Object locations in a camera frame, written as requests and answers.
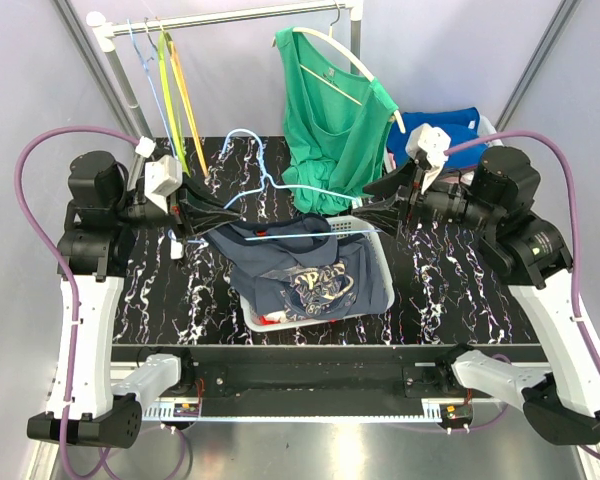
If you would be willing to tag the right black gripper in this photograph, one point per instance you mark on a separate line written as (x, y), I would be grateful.
(388, 214)

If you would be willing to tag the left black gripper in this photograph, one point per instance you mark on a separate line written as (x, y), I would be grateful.
(197, 217)

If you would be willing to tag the lime green hanger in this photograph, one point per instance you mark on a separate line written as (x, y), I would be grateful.
(171, 111)

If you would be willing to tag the dark navy tank top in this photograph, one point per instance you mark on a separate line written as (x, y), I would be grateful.
(298, 267)

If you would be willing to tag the red tank top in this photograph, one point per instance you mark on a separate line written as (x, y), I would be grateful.
(274, 318)

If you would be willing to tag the light blue wire hanger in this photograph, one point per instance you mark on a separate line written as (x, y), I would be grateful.
(146, 60)

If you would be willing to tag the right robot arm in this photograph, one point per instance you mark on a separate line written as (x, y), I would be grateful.
(530, 256)

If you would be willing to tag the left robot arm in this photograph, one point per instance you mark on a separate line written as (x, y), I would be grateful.
(85, 409)

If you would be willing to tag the cream curved wooden hanger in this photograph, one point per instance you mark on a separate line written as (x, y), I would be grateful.
(345, 52)

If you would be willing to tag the large white perforated basket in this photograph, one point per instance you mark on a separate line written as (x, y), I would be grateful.
(341, 227)

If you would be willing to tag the green t-shirt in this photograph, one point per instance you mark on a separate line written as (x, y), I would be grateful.
(336, 125)

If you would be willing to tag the folded blue clothes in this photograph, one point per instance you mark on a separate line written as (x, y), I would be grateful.
(460, 125)

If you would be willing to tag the small white laundry basket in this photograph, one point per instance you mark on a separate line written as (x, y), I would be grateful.
(392, 161)

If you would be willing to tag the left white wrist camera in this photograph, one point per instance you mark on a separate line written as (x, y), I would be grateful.
(162, 177)

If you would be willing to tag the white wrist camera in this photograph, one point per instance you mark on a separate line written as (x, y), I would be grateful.
(427, 146)
(162, 177)

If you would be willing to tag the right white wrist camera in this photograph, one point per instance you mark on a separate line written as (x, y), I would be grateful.
(427, 146)

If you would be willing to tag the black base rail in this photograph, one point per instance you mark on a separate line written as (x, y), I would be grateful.
(305, 383)

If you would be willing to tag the white clothes rack frame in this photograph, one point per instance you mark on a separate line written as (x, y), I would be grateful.
(105, 32)

